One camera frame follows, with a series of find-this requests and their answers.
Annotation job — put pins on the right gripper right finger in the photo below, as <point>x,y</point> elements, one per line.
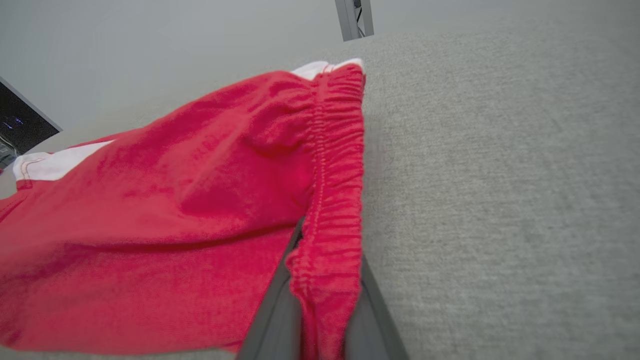
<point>372,330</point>

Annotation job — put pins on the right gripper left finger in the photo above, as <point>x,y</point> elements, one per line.
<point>275,325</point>

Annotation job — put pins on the red and white garment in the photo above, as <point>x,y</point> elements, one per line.
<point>150,225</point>

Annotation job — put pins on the grey fabric sofa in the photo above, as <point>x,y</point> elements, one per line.
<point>500,200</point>

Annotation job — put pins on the grey metal post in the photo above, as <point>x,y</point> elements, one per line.
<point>354,20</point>

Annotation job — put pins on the grey partition edge post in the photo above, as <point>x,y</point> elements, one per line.
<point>31,104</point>

